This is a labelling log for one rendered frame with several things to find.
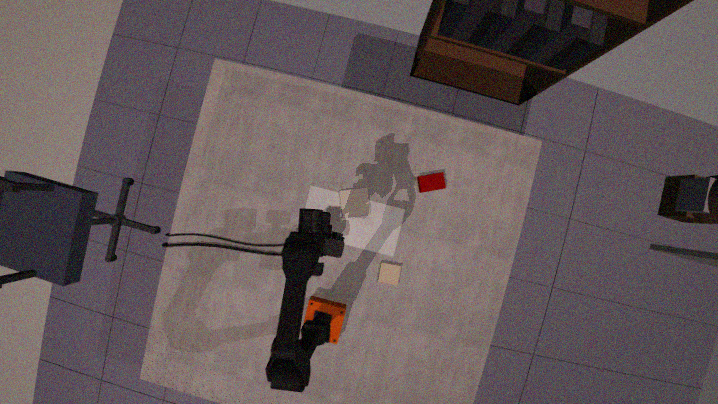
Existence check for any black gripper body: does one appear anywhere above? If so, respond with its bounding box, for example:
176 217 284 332
313 212 331 277

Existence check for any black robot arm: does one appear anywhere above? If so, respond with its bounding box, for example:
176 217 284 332
265 209 344 392

